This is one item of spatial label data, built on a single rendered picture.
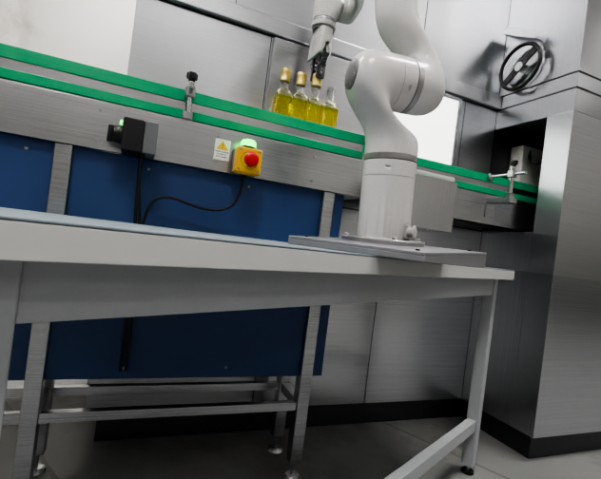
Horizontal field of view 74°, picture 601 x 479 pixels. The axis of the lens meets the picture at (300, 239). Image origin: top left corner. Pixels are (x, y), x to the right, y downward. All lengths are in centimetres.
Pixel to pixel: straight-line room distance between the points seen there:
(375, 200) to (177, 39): 96
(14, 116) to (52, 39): 255
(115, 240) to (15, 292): 9
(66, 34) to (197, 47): 227
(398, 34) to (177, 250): 77
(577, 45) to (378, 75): 129
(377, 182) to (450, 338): 128
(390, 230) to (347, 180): 45
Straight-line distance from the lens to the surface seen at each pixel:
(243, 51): 160
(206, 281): 52
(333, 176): 128
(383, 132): 91
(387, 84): 91
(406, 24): 104
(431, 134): 189
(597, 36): 216
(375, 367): 183
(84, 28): 383
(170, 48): 155
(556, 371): 198
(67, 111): 117
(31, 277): 44
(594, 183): 205
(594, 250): 206
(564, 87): 204
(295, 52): 164
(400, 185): 89
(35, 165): 118
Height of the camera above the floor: 76
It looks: level
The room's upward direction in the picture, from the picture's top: 7 degrees clockwise
